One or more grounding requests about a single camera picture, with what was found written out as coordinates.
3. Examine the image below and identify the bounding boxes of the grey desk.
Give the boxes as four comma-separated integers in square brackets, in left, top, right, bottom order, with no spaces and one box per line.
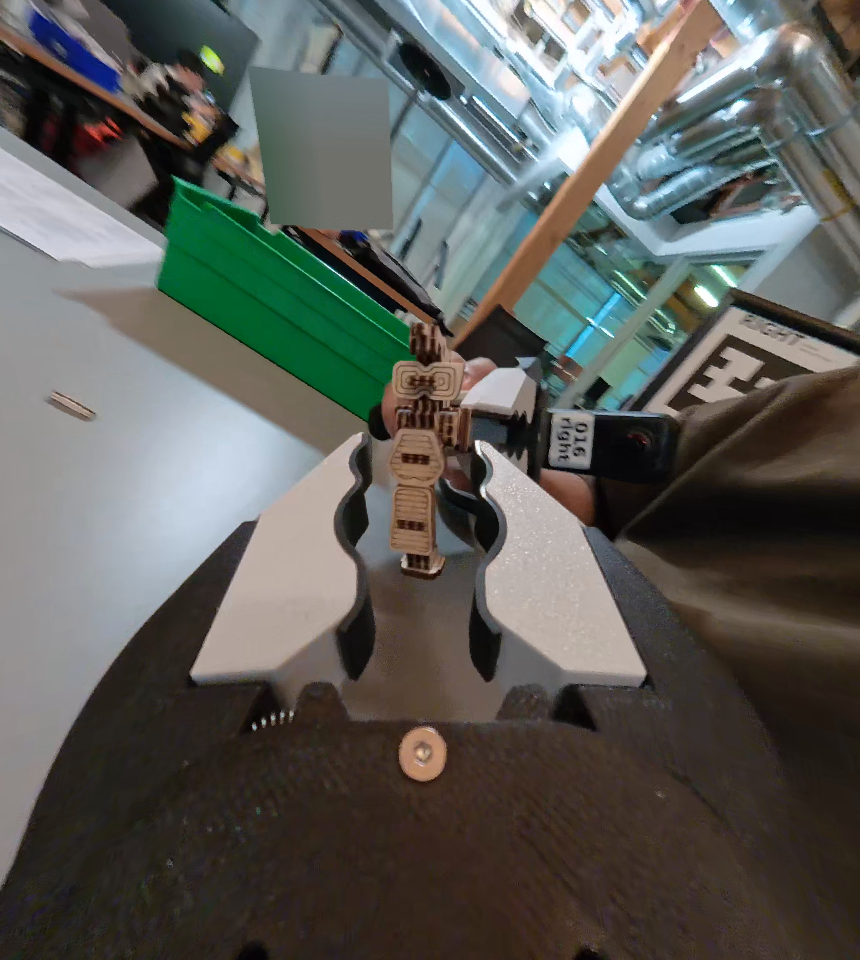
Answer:
[0,93,491,954]

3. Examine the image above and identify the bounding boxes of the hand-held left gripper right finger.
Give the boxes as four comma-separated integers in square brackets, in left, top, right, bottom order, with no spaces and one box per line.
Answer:
[469,441,649,688]

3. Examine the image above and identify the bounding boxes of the black disc floor lamp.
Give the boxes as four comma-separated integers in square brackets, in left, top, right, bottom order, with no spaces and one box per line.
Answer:
[396,37,453,102]

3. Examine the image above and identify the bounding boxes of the wooden puzzle model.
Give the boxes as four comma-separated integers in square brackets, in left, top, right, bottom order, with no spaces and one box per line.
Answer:
[388,322,472,580]

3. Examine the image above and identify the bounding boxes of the silver ventilation ducts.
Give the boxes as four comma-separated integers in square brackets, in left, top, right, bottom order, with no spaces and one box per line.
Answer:
[625,22,860,301]

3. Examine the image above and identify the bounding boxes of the green plastic bin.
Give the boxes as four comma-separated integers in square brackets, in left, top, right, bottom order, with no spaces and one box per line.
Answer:
[157,177,414,421]

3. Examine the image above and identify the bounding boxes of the white paper sheet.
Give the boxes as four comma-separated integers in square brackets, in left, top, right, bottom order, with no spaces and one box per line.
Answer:
[0,116,164,270]

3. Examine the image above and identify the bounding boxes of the long background wooden table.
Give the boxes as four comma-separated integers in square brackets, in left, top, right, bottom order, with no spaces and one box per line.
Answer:
[0,0,198,174]

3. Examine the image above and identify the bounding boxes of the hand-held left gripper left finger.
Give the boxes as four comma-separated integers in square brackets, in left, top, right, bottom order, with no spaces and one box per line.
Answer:
[190,432,376,687]

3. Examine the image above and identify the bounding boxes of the black office chair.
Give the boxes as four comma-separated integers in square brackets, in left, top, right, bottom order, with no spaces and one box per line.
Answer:
[467,303,551,363]

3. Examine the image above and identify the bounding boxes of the person's right hand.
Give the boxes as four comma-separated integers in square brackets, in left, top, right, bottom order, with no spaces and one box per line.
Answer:
[381,357,600,528]

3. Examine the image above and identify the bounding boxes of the person's olive shirt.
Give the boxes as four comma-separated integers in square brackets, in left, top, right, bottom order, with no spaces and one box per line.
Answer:
[596,358,860,960]

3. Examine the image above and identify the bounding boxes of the small blue storage bin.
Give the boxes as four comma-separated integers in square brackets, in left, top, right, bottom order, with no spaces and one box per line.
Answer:
[28,7,125,93]

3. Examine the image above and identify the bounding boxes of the background table with bag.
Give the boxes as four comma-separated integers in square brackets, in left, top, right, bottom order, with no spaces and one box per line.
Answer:
[280,225,438,324]

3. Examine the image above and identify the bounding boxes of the black monitor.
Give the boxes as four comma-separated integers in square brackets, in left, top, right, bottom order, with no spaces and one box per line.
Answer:
[100,0,260,114]

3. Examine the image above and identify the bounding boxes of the slanted wooden beam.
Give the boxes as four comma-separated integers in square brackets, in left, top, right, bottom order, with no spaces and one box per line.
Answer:
[448,0,727,342]

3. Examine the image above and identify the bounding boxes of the small wooden strip piece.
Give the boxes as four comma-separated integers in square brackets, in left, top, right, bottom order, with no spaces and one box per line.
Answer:
[47,390,98,423]

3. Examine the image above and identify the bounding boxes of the black bag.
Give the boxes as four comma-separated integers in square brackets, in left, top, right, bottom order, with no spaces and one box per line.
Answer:
[325,225,446,316]

